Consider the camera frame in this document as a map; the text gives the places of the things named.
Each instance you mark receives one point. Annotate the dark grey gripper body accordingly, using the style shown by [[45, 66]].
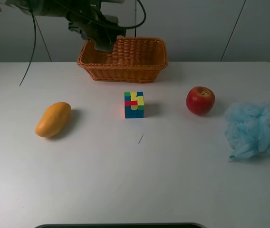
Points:
[[105, 31]]

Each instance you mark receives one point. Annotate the grey whiteboard eraser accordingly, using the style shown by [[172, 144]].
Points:
[[106, 44]]

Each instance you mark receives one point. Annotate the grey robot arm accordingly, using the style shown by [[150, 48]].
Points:
[[84, 17]]

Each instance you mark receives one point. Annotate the orange wicker basket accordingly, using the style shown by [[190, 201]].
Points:
[[133, 60]]

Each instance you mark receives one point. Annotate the multicoloured puzzle cube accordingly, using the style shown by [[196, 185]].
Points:
[[134, 105]]

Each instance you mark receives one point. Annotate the yellow mango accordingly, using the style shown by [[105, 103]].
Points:
[[53, 120]]

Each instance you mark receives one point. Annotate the red apple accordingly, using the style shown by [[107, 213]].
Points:
[[200, 100]]

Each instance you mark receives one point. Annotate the light blue bath loofah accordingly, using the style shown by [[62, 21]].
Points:
[[248, 130]]

